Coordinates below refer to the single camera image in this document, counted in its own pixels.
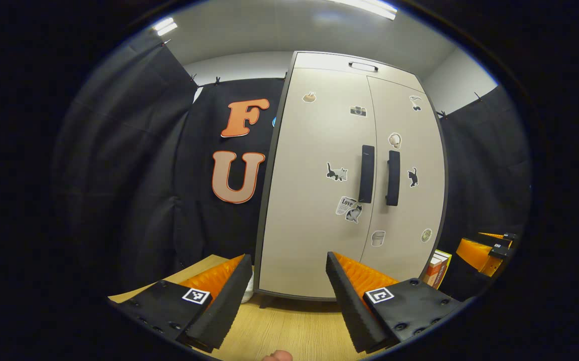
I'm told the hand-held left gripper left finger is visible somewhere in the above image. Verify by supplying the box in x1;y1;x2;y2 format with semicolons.
110;254;254;354

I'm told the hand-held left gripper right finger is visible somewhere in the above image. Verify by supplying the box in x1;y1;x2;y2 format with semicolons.
325;251;464;354

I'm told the white shoe cabinet door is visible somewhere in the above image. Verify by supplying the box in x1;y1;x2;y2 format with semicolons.
360;75;446;281
258;68;376;300

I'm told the white shoe cabinet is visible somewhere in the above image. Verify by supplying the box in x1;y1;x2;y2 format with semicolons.
252;50;449;309

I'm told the red and white book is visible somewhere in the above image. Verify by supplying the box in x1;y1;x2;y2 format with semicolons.
425;253;444;287

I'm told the black backdrop cloth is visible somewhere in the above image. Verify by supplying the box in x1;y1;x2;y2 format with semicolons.
51;30;533;296

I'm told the large ceiling light panel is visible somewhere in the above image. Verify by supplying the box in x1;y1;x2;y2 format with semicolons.
327;0;398;21

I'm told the small ceiling light panel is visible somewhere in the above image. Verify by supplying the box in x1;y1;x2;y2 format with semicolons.
152;18;178;37

